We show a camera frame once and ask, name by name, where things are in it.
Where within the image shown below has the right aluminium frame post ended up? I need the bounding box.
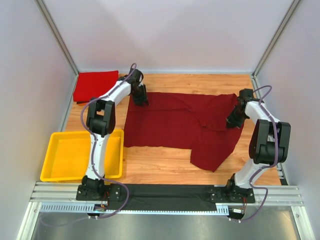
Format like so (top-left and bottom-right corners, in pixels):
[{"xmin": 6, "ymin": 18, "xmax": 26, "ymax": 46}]
[{"xmin": 251, "ymin": 0, "xmax": 303, "ymax": 78}]

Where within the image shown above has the left aluminium frame post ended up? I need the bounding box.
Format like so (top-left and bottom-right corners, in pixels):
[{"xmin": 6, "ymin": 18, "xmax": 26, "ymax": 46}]
[{"xmin": 34, "ymin": 0, "xmax": 79, "ymax": 76}]

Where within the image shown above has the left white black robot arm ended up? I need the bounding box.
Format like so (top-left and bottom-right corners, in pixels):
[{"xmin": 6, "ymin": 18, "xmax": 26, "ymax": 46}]
[{"xmin": 80, "ymin": 63, "xmax": 149, "ymax": 192}]

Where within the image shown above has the aluminium frame post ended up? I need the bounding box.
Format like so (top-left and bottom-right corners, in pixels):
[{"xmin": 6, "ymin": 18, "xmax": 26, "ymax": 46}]
[
  {"xmin": 34, "ymin": 0, "xmax": 79, "ymax": 76},
  {"xmin": 251, "ymin": 0, "xmax": 303, "ymax": 78}
]

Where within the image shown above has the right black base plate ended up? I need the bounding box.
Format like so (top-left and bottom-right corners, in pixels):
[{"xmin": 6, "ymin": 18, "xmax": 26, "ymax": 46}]
[{"xmin": 205, "ymin": 186, "xmax": 256, "ymax": 204}]

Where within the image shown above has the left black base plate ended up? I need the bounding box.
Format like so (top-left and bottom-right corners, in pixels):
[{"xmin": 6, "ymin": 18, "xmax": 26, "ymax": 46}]
[{"xmin": 75, "ymin": 184, "xmax": 123, "ymax": 202}]

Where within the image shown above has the bright red folded t-shirt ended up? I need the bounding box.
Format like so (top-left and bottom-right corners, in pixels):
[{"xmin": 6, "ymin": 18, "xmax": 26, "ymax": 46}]
[{"xmin": 73, "ymin": 70, "xmax": 119, "ymax": 103}]

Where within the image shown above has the dark red t-shirt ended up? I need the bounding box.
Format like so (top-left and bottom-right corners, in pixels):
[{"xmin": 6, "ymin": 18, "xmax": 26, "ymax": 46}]
[{"xmin": 124, "ymin": 92, "xmax": 243, "ymax": 172}]

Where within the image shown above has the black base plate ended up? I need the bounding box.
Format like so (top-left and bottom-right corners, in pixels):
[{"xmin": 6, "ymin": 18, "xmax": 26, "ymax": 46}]
[
  {"xmin": 75, "ymin": 184, "xmax": 123, "ymax": 202},
  {"xmin": 205, "ymin": 186, "xmax": 256, "ymax": 204}
]

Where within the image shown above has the yellow plastic bin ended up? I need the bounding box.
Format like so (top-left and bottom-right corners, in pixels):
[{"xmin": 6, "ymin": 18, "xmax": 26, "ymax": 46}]
[{"xmin": 40, "ymin": 129, "xmax": 124, "ymax": 183}]

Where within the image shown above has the white slotted cable duct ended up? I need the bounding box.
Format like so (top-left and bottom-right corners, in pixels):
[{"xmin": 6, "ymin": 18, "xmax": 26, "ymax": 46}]
[{"xmin": 39, "ymin": 203, "xmax": 230, "ymax": 215}]

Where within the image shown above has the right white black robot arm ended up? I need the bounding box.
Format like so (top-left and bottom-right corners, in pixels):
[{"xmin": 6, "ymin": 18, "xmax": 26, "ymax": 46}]
[{"xmin": 226, "ymin": 88, "xmax": 291, "ymax": 193}]

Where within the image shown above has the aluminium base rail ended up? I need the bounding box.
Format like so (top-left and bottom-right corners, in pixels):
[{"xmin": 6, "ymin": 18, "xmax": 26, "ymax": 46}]
[{"xmin": 30, "ymin": 182, "xmax": 304, "ymax": 207}]

